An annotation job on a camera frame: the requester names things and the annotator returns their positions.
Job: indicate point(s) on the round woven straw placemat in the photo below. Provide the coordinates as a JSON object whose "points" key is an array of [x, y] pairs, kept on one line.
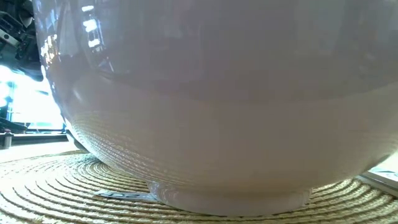
{"points": [[62, 202]]}

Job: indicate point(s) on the white printed label sticker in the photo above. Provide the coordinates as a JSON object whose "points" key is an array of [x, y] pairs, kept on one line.
{"points": [[124, 195]]}

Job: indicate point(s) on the large white ceramic bowl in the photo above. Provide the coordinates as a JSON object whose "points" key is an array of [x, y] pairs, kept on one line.
{"points": [[217, 124]]}

